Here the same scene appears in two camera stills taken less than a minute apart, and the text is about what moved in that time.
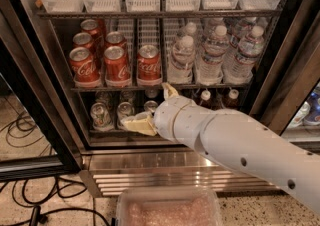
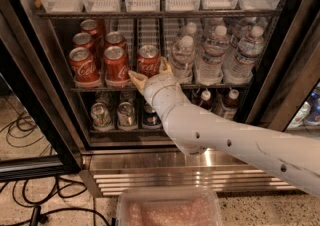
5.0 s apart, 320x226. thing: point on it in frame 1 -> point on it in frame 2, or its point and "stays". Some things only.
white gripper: (165, 115) -> (159, 86)
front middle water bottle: (208, 69) stays
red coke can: (149, 66) stays
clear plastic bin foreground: (168, 206) stays
